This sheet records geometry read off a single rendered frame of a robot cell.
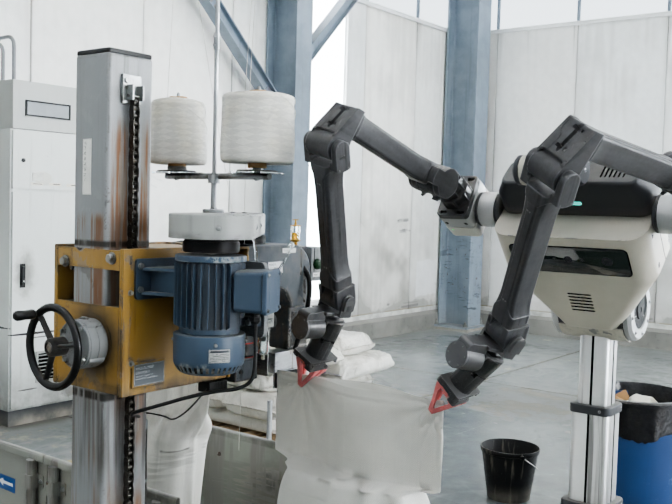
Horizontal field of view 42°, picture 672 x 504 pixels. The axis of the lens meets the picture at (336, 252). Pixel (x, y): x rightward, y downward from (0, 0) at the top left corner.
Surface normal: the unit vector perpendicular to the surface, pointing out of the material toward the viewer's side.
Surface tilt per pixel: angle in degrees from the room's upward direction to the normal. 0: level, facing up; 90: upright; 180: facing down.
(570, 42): 90
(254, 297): 90
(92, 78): 90
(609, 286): 130
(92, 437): 90
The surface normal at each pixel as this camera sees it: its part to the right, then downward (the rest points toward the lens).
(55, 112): 0.80, 0.05
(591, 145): 0.48, 0.54
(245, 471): -0.61, 0.03
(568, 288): -0.48, 0.66
